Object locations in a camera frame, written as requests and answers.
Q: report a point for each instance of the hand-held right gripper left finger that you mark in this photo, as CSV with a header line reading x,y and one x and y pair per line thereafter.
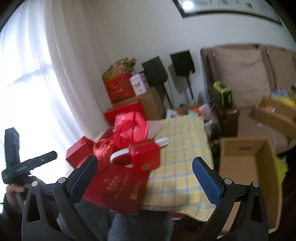
x,y
79,179

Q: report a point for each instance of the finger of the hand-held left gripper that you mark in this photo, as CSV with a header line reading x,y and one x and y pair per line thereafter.
x,y
41,158

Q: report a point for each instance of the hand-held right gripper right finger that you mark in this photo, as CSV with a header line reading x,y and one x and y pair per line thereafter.
x,y
207,180

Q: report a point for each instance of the red raffia ribbon ball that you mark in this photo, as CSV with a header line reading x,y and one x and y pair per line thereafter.
x,y
101,150

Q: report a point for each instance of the dark red paper gift bag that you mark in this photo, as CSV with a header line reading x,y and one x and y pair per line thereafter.
x,y
115,187

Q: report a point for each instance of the large cardboard box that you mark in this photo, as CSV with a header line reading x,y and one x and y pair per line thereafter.
x,y
245,166

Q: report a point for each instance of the red plastic bag black lettering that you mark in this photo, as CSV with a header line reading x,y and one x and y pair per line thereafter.
x,y
129,125

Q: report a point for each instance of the person's left hand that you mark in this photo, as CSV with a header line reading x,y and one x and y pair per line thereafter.
x,y
14,188

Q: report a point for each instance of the small red box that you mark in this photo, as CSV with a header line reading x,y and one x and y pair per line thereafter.
x,y
78,150

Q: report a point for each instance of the yellow plaid tablecloth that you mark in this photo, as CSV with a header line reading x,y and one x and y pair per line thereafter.
x,y
182,150

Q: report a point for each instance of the dark wooden side table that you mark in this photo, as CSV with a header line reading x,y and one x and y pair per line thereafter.
x,y
231,122

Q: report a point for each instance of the brown sofa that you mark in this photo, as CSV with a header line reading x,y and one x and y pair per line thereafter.
x,y
252,129

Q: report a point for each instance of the cardboard box of clutter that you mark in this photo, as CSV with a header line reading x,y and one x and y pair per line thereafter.
x,y
185,110

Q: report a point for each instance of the yellow plastic bag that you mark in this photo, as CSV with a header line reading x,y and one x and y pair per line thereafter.
x,y
281,170

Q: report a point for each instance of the red box black oval label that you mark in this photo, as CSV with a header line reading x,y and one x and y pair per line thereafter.
x,y
120,113

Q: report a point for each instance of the person's grey trousers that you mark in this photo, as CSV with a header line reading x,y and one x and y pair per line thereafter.
x,y
141,227

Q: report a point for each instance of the green black portable device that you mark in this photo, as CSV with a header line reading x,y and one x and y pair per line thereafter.
x,y
222,93

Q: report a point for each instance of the shallow cardboard tray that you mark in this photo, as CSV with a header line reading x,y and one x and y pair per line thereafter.
x,y
266,111

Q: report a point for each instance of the black speaker stand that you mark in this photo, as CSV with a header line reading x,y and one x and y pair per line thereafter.
x,y
167,97
189,85

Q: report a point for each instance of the white curtain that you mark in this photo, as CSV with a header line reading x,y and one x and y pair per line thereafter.
x,y
69,69

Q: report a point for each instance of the brown cardboard carton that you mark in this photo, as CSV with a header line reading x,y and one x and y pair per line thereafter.
x,y
150,102

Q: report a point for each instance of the beige sofa cushion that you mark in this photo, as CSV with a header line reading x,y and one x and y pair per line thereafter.
x,y
284,67
240,76

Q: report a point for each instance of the white pink tissue pack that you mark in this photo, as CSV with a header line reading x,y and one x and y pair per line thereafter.
x,y
138,83

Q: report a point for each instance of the yellow cloth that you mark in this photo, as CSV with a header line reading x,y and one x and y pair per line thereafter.
x,y
288,100

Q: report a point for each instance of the pile of colourful packets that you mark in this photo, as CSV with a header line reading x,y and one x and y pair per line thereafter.
x,y
281,92

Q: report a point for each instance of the gold paper bag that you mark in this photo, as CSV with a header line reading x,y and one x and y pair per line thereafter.
x,y
119,67

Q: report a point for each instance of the black speaker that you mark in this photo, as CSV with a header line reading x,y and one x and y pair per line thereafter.
x,y
155,70
182,62

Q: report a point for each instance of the framed ink painting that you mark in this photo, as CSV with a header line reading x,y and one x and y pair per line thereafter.
x,y
231,7

